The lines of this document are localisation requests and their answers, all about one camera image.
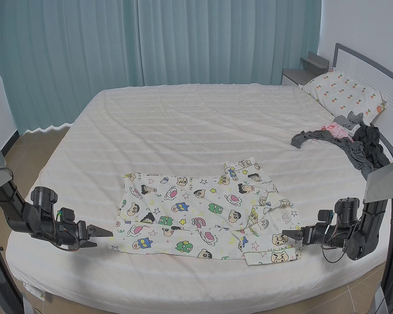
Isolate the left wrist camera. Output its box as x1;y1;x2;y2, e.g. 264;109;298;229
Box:
58;208;76;223

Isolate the white printed pillow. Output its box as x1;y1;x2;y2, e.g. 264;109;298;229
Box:
301;69;388;125

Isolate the black garment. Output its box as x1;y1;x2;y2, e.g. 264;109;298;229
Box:
352;125;390;169

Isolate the blue-green curtain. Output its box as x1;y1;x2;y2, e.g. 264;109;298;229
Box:
0;0;145;133
138;0;321;86

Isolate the black cable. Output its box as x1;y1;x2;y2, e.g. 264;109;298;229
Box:
321;244;347;264

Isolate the light grey garment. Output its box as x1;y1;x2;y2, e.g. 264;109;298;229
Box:
333;111;364;127

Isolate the pink garment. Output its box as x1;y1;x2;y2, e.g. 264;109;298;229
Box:
321;123;352;141

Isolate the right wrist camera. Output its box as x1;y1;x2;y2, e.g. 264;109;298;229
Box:
318;210;335;225

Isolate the white printed pyjama top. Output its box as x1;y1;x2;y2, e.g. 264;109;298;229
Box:
106;156;302;267

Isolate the bed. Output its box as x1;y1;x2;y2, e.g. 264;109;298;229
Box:
5;43;393;313

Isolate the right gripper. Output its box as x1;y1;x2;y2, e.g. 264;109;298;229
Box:
281;225;337;249

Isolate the grey bedside table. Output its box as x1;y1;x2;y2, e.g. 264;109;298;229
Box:
282;52;329;86

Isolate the dark grey garment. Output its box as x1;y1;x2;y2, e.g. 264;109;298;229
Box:
291;130;392;181

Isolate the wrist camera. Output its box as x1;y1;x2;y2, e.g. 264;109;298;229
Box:
318;210;335;225
58;208;76;223

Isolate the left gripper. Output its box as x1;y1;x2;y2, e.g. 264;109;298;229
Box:
52;220;114;251

